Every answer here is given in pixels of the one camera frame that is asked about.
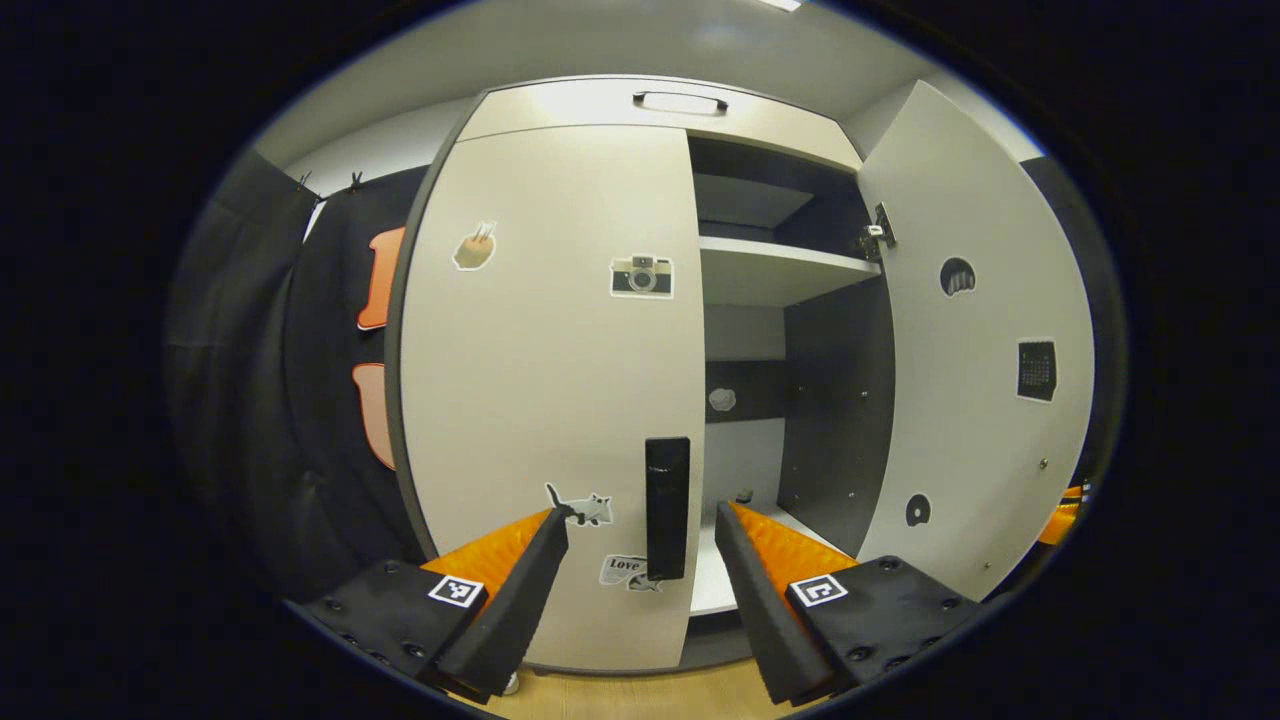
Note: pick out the beige cabinet door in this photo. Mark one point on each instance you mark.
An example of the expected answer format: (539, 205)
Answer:
(980, 250)
(540, 380)

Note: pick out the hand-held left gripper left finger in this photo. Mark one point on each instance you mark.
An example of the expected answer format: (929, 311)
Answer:
(525, 600)

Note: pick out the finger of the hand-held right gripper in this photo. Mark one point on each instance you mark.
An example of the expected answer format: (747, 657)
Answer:
(1062, 515)

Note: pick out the black backdrop cloth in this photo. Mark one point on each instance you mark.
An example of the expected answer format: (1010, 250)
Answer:
(250, 400)

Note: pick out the beige double-door shoe cabinet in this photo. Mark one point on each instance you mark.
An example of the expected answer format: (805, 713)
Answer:
(770, 270)

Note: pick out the black backdrop clips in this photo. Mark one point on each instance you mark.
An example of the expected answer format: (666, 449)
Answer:
(355, 182)

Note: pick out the large ceiling light panel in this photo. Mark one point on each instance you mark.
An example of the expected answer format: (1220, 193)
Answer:
(782, 4)

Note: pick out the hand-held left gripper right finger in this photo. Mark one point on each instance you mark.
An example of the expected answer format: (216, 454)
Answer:
(755, 610)

